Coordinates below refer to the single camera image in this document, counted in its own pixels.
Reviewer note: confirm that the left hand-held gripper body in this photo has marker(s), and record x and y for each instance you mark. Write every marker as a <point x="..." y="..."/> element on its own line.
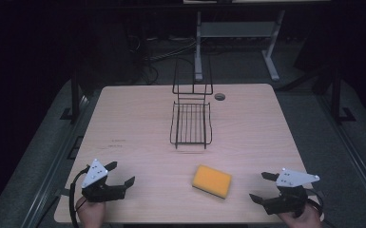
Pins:
<point x="95" y="181"/>

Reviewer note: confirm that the yellow sponge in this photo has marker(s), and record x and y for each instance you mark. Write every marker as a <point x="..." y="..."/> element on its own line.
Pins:
<point x="211" y="181"/>

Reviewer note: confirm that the person's right hand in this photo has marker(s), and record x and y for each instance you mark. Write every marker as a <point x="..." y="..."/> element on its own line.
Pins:
<point x="301" y="219"/>

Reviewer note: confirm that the black metal post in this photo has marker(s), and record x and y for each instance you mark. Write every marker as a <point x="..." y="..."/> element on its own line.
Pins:
<point x="74" y="95"/>
<point x="338" y="91"/>

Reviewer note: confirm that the grey metal desk frame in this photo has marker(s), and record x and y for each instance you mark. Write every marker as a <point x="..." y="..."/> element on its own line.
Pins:
<point x="238" y="44"/>

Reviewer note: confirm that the person's left hand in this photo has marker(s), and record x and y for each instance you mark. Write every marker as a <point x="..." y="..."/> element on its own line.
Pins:
<point x="90" y="213"/>

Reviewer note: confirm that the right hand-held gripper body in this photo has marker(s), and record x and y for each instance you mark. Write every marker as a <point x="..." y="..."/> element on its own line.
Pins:
<point x="289" y="193"/>

